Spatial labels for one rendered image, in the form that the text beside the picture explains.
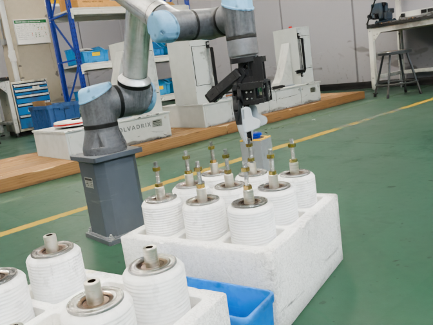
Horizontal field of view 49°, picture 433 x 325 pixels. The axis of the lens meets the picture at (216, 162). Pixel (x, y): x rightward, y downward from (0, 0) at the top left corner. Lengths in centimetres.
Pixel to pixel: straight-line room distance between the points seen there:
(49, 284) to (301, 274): 51
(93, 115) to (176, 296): 100
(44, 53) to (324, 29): 403
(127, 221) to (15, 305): 89
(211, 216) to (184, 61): 292
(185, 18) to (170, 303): 71
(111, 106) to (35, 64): 592
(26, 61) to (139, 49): 592
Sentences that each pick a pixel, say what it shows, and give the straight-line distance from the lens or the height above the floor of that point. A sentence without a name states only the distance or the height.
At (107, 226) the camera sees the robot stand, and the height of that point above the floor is 6.
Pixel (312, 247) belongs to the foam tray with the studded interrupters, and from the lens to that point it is 111.
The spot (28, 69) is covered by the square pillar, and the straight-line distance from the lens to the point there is 750.
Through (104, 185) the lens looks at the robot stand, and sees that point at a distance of 163.
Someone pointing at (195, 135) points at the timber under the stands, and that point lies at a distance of 361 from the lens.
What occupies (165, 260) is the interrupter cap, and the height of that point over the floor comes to 25.
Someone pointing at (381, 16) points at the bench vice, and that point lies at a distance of 552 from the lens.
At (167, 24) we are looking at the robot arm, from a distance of 117.
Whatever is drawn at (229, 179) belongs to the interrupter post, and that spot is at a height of 27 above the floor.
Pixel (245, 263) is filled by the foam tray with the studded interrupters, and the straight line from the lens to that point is 96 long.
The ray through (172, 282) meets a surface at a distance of 72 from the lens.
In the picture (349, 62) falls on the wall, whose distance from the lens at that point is 673.
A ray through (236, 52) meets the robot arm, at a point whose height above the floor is 56.
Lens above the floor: 53
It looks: 11 degrees down
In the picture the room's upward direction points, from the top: 8 degrees counter-clockwise
